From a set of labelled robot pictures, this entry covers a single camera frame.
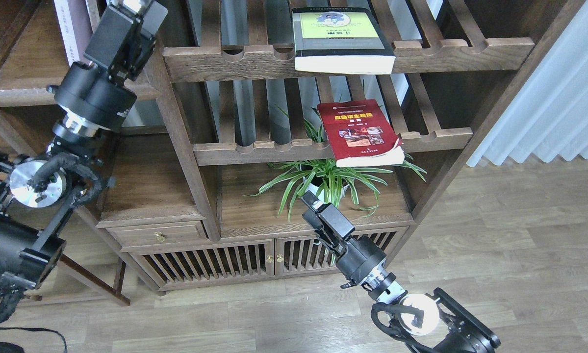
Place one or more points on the brass drawer knob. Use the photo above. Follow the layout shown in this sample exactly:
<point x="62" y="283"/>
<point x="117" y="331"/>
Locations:
<point x="160" y="237"/>

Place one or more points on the green spider plant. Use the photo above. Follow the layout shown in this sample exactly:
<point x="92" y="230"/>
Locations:
<point x="297" y="175"/>

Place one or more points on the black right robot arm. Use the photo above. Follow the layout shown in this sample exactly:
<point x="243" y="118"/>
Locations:
<point x="426" y="323"/>

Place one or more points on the dark wooden bookshelf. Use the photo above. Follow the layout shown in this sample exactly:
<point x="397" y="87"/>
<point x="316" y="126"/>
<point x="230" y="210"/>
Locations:
<point x="228" y="110"/>

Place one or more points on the red cover book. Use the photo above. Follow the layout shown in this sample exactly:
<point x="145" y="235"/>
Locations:
<point x="360" y="135"/>

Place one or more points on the green and black book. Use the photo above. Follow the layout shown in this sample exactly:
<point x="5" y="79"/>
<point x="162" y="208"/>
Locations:
<point x="340" y="40"/>

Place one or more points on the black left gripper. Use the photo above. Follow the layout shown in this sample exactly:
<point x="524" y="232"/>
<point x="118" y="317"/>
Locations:
<point x="122" y="44"/>

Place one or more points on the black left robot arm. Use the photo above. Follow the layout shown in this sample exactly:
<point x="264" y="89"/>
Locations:
<point x="38" y="194"/>

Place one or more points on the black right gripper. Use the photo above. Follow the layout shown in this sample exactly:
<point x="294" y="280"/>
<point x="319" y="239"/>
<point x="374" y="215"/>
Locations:
<point x="359" y="259"/>

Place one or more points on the white curtain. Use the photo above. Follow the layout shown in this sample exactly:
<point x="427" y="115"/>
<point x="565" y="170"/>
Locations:
<point x="549" y="116"/>

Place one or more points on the white lavender book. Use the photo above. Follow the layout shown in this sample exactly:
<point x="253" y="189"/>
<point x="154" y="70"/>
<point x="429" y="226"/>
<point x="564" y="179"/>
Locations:
<point x="75" y="28"/>

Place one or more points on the white plant pot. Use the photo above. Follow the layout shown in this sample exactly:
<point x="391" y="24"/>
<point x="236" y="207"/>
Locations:
<point x="327" y="193"/>

